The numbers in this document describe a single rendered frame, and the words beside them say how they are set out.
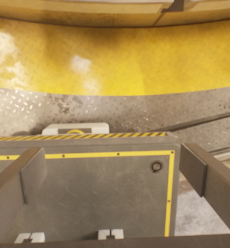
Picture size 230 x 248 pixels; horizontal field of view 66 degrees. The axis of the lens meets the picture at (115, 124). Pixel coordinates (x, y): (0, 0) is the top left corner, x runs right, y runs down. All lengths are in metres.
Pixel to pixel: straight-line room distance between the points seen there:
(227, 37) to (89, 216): 0.89
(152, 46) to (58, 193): 0.67
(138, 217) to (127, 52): 0.64
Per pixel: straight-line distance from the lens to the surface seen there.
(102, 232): 0.68
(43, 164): 0.17
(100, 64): 0.80
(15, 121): 0.93
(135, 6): 0.55
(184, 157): 0.16
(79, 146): 0.52
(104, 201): 0.61
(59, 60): 0.83
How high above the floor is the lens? 0.80
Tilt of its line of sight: 75 degrees down
